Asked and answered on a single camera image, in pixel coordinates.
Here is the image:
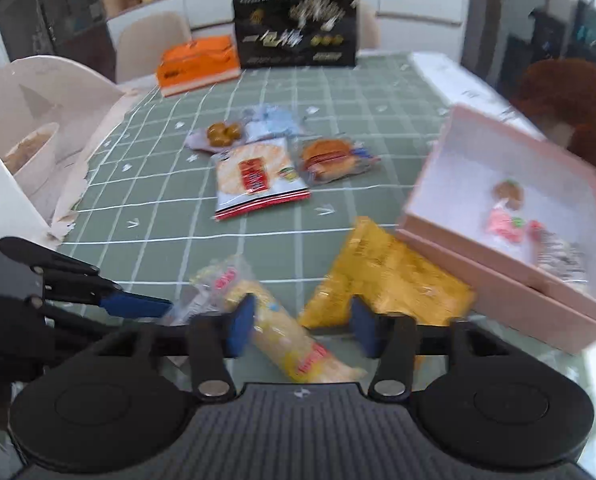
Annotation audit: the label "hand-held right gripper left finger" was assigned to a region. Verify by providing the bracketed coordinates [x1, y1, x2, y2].
[95, 293, 257, 403]

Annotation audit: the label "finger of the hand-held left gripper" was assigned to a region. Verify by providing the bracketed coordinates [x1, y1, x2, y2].
[0, 236, 102, 277]
[24, 267, 172, 332]

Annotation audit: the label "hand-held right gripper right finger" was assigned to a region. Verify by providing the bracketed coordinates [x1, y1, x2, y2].
[350, 294, 519, 402]

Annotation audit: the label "long yellow wafer packet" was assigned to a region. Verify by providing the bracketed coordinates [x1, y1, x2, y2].
[170, 255, 369, 385]

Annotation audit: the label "yellow snack packet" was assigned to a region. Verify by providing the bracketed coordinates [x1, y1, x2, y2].
[298, 216, 477, 332]

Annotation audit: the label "white red cracker packet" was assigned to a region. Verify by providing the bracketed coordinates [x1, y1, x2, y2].
[213, 137, 312, 222]

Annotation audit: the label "pink cardboard box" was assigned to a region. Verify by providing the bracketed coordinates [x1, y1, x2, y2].
[394, 103, 596, 356]

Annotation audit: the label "burger bun packet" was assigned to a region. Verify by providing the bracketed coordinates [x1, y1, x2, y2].
[298, 138, 383, 186]

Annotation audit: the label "green checked tablecloth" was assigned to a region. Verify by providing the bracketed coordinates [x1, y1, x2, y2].
[53, 50, 551, 363]

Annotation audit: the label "beige round bowl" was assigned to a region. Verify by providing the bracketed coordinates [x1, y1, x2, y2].
[2, 121, 62, 198]

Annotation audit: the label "pink red snack packet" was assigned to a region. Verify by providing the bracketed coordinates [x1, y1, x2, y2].
[485, 178, 543, 248]

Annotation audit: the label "packet with brown buns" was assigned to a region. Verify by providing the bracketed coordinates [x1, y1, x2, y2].
[184, 121, 249, 153]

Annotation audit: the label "light blue snack packet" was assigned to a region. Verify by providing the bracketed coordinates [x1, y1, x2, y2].
[241, 104, 305, 142]

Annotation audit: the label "silver striped snack packet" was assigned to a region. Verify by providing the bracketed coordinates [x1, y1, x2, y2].
[532, 227, 591, 283]

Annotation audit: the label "beige chair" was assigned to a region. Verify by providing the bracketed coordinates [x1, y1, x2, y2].
[357, 4, 381, 51]
[114, 10, 195, 84]

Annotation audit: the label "orange box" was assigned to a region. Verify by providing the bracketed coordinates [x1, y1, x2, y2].
[156, 35, 242, 98]

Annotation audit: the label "dark glass cabinet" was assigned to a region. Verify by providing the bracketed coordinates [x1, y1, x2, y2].
[0, 0, 110, 78]

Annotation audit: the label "white paper sheets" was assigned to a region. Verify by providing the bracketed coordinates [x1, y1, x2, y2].
[409, 51, 546, 142]

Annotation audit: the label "black printed box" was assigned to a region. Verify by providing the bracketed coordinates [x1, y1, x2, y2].
[232, 0, 359, 70]

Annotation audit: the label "brown plush toy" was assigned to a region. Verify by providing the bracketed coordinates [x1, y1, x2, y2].
[514, 57, 596, 188]

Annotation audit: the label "white sideboard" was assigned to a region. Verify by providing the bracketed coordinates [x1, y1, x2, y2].
[105, 0, 467, 86]

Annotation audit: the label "dark shelf unit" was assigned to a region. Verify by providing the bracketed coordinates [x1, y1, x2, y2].
[498, 0, 596, 108]

